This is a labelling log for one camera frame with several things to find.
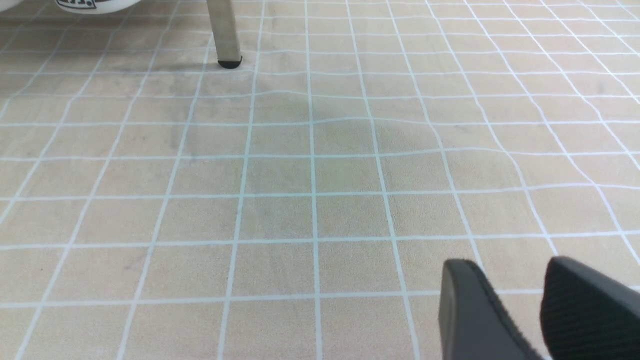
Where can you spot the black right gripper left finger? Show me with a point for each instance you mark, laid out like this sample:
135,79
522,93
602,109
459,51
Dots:
473,322

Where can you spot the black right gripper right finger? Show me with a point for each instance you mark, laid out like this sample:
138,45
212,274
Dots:
586,315

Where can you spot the black canvas sneaker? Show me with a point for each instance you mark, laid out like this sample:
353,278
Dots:
95,7

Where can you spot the silver metal shoe rack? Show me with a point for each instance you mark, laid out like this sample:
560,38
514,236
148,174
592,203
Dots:
224,29

